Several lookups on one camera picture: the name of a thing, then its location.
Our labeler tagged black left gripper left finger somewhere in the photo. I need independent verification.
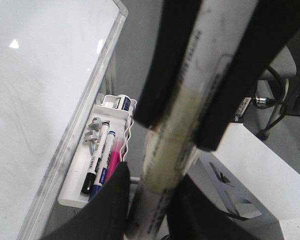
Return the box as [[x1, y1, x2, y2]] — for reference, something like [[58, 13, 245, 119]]
[[134, 0, 202, 129]]

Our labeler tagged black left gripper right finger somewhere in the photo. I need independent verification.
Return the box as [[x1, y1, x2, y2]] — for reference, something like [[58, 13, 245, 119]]
[[194, 0, 300, 152]]

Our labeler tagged white black-tipped whiteboard marker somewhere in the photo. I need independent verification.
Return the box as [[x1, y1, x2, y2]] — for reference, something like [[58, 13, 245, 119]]
[[125, 0, 257, 240]]

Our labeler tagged white blue whiteboard eraser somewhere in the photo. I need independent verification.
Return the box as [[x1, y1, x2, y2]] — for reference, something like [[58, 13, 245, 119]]
[[113, 94, 131, 111]]

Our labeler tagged grey metal clip screw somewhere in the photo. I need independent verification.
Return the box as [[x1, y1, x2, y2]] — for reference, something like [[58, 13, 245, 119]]
[[84, 117, 110, 155]]

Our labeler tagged white marker tray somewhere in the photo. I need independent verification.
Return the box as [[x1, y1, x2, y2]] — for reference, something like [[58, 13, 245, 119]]
[[58, 94, 137, 208]]

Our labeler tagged pink highlighter pen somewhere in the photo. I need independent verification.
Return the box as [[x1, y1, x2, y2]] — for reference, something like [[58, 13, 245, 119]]
[[105, 137, 124, 183]]

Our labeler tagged blue capped white marker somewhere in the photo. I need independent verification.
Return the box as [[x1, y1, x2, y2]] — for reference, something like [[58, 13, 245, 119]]
[[88, 130, 116, 202]]

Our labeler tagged black capped white marker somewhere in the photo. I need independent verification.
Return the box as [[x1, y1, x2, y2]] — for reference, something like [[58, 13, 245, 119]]
[[81, 121, 110, 194]]

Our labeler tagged black cable with connector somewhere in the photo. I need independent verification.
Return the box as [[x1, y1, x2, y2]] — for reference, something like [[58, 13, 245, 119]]
[[254, 65, 289, 141]]

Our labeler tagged white whiteboard with aluminium frame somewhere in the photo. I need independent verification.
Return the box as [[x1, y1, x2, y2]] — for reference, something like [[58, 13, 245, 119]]
[[0, 0, 128, 240]]

